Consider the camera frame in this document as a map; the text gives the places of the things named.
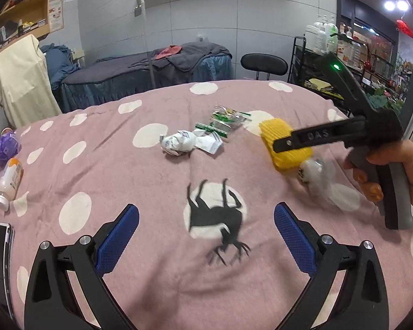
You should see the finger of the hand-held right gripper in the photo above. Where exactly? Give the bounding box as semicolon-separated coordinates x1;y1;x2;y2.
272;116;366;155

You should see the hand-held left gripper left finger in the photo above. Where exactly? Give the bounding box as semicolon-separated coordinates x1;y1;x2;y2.
24;203;140;330

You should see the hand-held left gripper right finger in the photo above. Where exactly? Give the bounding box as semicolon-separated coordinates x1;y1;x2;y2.
273;202;390;330

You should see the green potted plant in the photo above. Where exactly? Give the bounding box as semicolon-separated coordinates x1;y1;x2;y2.
368;85;407;111

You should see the small white plastic bottle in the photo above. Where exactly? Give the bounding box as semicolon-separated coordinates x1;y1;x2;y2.
297;158;326;185

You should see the black utility cart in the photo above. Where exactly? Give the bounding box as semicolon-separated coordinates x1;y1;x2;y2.
288;35;400;118

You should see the pink polka dot blanket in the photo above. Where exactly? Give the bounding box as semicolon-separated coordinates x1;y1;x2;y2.
0;80;413;330

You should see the clear plastic bottle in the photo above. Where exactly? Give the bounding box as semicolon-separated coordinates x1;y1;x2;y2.
310;165;364;212

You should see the black round stool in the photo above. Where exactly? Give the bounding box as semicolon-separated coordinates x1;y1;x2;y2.
240;53;289;83

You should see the crumpled green foil wrapper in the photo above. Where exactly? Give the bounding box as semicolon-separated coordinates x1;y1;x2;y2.
211;105;253;132

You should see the red hanging lantern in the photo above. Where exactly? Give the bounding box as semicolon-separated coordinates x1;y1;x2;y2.
395;19;413;40

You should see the cluster of plastic bottles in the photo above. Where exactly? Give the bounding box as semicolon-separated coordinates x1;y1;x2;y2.
304;13;372;66

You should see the green striped white wrapper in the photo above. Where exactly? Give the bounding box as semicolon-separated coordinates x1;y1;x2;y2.
194;122;229;155

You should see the crumpled white printed wrapper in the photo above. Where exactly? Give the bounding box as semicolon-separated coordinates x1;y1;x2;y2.
160;130;197;157

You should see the smartphone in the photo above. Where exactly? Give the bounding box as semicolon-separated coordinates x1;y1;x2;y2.
0;222;15;317

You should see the white bottle orange label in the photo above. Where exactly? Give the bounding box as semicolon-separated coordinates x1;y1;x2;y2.
0;158;24;211

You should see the purple plastic bag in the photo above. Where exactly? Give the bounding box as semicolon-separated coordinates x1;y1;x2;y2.
0;131;22;166

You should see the massage bed with dark cover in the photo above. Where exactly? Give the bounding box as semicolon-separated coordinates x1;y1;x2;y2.
60;42;233;114

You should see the red cloth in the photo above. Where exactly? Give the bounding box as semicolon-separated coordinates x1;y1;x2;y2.
156;45;182;60

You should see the cream cloth over chair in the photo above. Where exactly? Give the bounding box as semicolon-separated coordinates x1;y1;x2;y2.
0;34;63;128

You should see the blue bedding pile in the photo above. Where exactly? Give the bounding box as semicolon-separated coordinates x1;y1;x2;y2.
40;43;80;90

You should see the white floor lamp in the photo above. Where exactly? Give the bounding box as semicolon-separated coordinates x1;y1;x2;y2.
135;0;156;84

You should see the wooden bookshelf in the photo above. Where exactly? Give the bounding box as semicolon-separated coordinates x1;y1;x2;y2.
0;0;53;73

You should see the wall poster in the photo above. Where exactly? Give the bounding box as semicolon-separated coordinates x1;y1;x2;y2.
48;0;64;32

